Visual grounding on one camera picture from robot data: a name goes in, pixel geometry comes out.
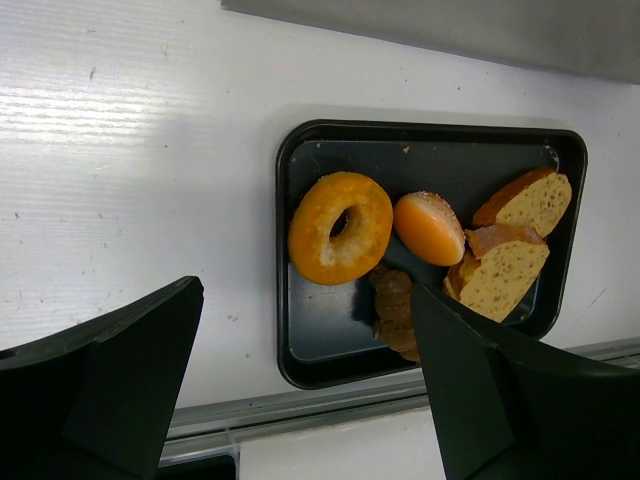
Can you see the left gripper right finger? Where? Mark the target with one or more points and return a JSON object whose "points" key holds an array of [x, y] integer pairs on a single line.
{"points": [[506, 406]]}

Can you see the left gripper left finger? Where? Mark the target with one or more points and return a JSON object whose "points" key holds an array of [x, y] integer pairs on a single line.
{"points": [[95, 401]]}

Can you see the front seeded bread slice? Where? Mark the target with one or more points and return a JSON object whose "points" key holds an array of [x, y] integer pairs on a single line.
{"points": [[497, 270]]}

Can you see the seeded bread slice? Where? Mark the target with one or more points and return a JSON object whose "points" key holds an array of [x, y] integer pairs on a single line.
{"points": [[538, 199], [497, 270]]}

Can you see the back seeded bread slice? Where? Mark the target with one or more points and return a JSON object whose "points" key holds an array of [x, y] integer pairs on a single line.
{"points": [[538, 199]]}

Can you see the brown chocolate croissant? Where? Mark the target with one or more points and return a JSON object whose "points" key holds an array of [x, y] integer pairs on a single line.
{"points": [[394, 323]]}

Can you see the black baking tray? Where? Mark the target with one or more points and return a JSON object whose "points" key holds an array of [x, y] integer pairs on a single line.
{"points": [[325, 334]]}

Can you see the round orange bun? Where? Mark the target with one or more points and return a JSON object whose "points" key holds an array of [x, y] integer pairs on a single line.
{"points": [[429, 228]]}

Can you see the orange glazed donut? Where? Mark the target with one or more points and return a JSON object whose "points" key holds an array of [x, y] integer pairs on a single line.
{"points": [[341, 229]]}

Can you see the aluminium rail front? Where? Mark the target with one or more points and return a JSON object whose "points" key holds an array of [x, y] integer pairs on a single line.
{"points": [[213, 429]]}

